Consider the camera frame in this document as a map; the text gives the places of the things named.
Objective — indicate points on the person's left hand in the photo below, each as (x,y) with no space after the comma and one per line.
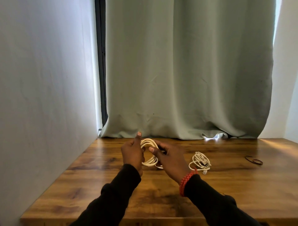
(132,156)

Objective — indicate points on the white side panel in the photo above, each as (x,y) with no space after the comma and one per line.
(46,93)

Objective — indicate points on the grey-green curtain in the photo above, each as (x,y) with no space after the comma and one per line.
(186,69)

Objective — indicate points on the person's right hand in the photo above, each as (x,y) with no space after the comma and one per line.
(174,163)

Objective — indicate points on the wooden cabinet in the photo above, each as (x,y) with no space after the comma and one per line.
(232,191)

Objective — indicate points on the black window frame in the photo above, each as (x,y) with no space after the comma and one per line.
(101,58)

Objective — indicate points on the person's right forearm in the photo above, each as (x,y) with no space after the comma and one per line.
(218,207)

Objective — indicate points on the person's left forearm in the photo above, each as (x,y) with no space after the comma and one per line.
(109,202)

